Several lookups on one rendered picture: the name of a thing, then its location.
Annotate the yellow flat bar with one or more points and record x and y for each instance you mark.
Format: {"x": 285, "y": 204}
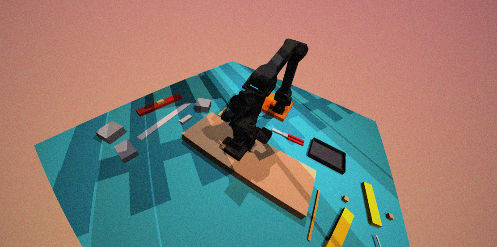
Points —
{"x": 340, "y": 229}
{"x": 371, "y": 205}

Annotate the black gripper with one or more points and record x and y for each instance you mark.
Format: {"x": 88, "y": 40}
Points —
{"x": 263, "y": 135}

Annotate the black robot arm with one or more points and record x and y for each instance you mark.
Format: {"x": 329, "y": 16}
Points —
{"x": 265, "y": 78}

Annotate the awl with red handle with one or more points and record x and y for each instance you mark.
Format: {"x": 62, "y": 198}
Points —
{"x": 289, "y": 137}

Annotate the tan wooden floor panel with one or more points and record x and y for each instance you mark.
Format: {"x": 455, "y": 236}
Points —
{"x": 278, "y": 177}

